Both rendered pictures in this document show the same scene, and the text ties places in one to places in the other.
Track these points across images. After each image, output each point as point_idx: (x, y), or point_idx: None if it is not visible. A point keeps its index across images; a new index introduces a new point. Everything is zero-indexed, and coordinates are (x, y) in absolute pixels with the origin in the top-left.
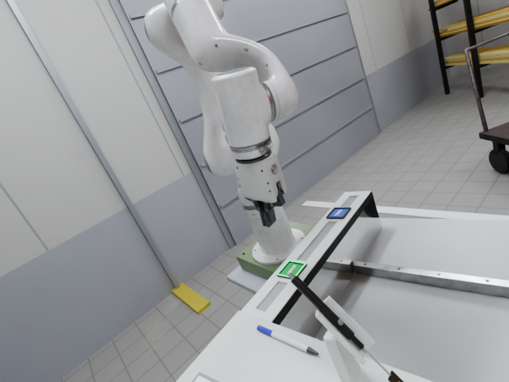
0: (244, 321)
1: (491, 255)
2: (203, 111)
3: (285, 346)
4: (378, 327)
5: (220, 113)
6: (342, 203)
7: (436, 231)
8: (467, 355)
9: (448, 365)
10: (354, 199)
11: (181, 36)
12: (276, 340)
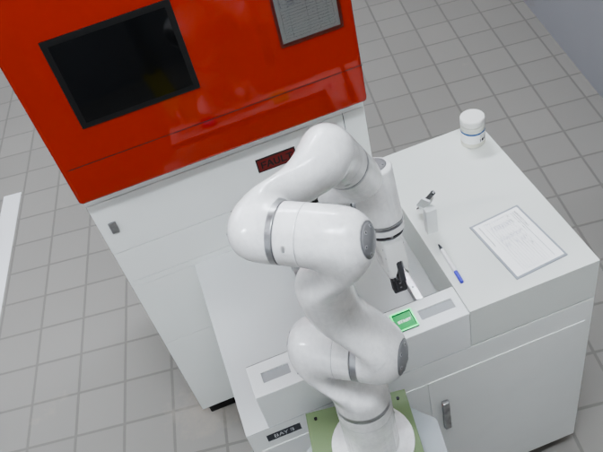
0: (469, 297)
1: (263, 301)
2: (366, 308)
3: (452, 261)
4: (377, 308)
5: (397, 190)
6: (283, 376)
7: (246, 348)
8: None
9: (371, 268)
10: (268, 373)
11: (375, 168)
12: (456, 268)
